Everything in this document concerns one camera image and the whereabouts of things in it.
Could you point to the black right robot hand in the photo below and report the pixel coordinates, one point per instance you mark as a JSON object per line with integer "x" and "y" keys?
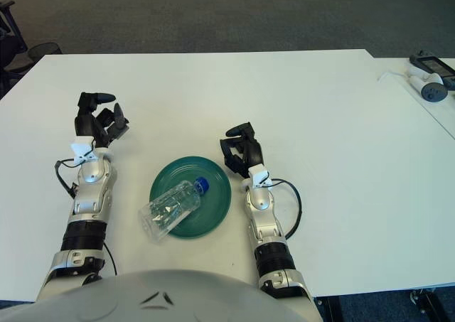
{"x": 250, "y": 151}

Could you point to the green round plate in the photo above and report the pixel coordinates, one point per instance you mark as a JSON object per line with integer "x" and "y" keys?
{"x": 213, "y": 208}

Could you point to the grey robot torso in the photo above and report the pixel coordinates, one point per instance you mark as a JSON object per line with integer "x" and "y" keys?
{"x": 160, "y": 300}

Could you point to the black table leg with caster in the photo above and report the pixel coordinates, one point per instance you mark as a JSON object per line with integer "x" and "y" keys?
{"x": 432, "y": 302}

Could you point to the black office chair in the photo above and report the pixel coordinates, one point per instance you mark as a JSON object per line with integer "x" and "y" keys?
{"x": 10, "y": 48}

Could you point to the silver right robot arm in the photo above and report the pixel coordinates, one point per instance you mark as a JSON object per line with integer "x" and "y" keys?
{"x": 263, "y": 201}

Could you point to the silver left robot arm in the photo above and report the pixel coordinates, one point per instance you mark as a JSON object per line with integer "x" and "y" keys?
{"x": 89, "y": 194}

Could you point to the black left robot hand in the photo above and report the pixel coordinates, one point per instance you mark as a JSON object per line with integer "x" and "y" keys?
{"x": 87, "y": 124}

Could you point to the clear bottle with blue cap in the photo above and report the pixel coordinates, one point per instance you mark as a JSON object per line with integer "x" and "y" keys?
{"x": 170, "y": 208}

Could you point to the black mesh wastebasket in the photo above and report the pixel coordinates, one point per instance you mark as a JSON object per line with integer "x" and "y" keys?
{"x": 44, "y": 51}

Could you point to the white and grey controller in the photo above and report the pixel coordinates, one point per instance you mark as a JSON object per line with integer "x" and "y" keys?
{"x": 432, "y": 92}

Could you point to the dark handheld screen device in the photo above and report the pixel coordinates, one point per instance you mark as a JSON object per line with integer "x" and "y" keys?
{"x": 433, "y": 66}

